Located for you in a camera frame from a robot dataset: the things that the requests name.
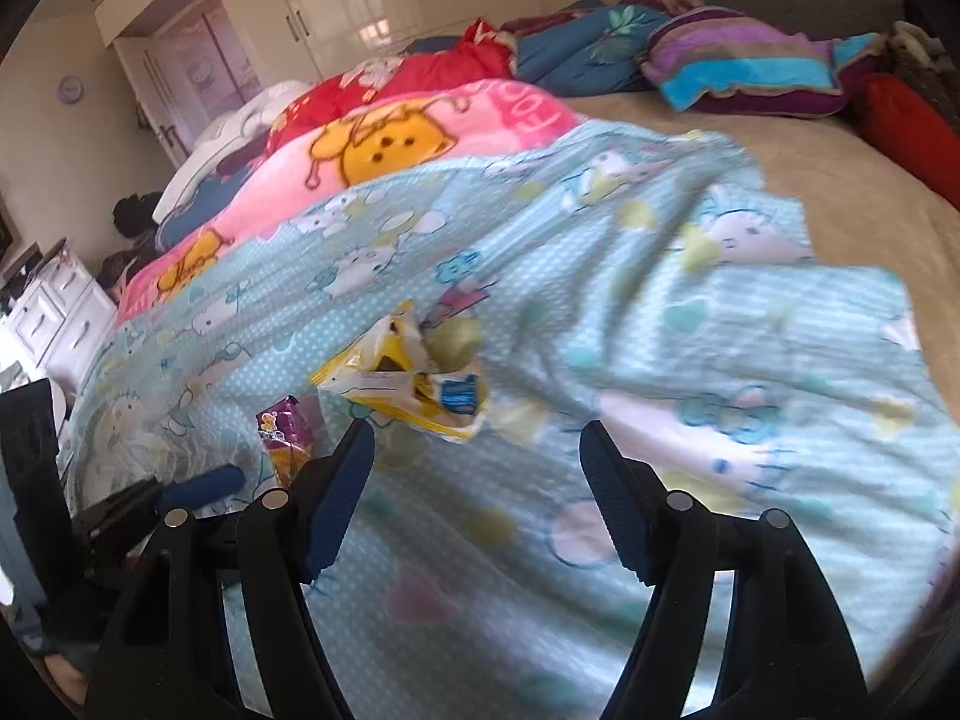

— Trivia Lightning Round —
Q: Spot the purple orange snack wrapper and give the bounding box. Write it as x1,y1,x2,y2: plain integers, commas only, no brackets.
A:
256,395,324,488

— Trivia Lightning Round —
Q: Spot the yellow snack wrapper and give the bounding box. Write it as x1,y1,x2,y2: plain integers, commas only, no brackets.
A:
309,301,488,442

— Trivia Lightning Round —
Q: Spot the white drawer cabinet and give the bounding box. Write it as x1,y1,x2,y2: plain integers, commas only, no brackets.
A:
2,241,117,398

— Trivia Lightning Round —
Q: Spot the light blue cartoon blanket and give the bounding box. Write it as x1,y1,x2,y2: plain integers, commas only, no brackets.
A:
65,122,958,718

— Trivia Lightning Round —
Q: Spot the pink cartoon blanket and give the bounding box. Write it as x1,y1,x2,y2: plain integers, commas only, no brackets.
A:
116,80,581,325

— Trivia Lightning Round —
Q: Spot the white wardrobe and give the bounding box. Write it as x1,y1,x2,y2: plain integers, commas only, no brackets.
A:
94,0,573,164

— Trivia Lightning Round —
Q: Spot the red floral quilt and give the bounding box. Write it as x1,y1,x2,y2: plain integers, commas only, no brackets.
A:
263,18,517,156

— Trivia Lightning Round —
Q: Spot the blue leaf print quilt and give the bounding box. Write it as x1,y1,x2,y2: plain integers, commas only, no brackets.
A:
406,0,674,98

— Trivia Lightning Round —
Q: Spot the purple striped pillow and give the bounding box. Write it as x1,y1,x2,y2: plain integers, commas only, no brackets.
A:
638,7,887,119

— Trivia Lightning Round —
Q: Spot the round wall clock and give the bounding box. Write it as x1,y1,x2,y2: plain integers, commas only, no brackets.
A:
57,75,85,106

